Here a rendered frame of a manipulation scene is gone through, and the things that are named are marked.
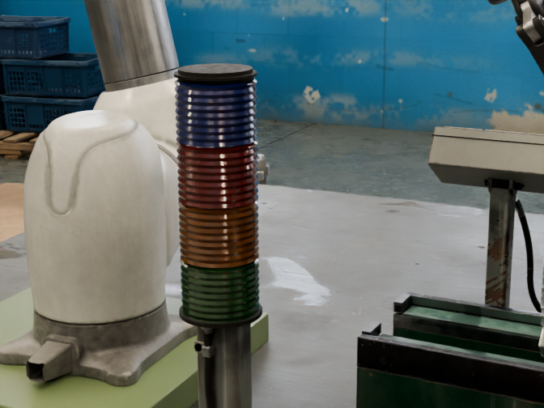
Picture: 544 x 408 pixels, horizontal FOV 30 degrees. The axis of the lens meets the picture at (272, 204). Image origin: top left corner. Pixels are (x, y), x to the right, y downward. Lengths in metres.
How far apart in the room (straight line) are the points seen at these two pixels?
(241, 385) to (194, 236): 0.13
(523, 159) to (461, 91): 5.52
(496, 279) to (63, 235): 0.52
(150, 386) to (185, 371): 0.05
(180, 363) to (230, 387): 0.38
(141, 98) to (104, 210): 0.22
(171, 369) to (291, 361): 0.18
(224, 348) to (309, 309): 0.65
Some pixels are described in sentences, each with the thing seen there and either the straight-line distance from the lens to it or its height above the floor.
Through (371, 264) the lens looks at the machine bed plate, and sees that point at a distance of 1.62.
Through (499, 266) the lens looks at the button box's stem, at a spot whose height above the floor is 0.92.
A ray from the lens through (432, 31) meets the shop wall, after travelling 6.72.
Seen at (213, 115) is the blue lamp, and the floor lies 1.19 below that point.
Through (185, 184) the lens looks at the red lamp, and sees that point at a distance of 0.74.
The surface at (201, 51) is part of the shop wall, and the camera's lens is 7.39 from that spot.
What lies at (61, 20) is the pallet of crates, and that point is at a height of 0.78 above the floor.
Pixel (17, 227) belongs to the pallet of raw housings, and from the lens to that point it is 3.50.
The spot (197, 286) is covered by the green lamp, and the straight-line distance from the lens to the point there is 0.75.
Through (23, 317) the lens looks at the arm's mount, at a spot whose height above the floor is 0.84.
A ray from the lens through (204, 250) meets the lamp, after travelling 0.74.
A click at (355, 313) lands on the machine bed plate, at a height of 0.80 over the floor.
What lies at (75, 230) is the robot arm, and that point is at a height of 1.00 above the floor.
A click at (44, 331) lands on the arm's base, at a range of 1.18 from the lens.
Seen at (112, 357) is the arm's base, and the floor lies 0.86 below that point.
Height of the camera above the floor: 1.32
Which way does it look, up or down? 15 degrees down
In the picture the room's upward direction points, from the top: straight up
